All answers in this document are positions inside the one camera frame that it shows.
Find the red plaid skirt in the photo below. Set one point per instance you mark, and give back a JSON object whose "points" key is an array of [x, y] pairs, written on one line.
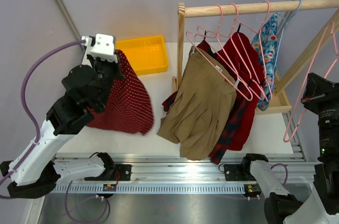
{"points": [[228, 134]]}

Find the pink hanger of red skirt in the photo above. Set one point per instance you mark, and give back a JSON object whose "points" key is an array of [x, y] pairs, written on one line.
{"points": [[258, 78]]}

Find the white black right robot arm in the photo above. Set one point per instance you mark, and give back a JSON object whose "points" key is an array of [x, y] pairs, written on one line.
{"points": [[281, 206]]}

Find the dark red polka-dot skirt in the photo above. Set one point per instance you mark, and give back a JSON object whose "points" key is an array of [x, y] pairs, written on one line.
{"points": [[129, 107]]}

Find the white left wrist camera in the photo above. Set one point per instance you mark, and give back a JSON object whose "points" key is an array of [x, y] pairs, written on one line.
{"points": [[100, 46]]}

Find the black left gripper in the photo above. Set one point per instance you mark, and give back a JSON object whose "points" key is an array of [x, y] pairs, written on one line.
{"points": [[95, 61]]}

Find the yellow plastic tray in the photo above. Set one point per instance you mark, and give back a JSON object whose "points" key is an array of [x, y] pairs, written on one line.
{"points": [[146, 55]]}

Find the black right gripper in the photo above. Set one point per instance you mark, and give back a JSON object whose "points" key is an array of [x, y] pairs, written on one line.
{"points": [[320, 90]]}

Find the plain red skirt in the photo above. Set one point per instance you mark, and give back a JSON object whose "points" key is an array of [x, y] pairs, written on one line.
{"points": [[246, 64]]}

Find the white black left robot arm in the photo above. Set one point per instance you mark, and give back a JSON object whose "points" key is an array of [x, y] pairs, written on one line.
{"points": [[34, 173]]}

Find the blue floral skirt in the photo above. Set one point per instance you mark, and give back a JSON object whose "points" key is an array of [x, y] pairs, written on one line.
{"points": [[265, 44]]}

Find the light blue wire hanger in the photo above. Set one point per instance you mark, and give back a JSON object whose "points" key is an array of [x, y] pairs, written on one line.
{"points": [[284, 25]]}

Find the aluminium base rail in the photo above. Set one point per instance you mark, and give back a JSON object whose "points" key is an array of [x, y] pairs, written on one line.
{"points": [[170, 174]]}

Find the tan pleated skirt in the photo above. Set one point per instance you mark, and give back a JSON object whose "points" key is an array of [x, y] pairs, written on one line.
{"points": [[201, 107]]}

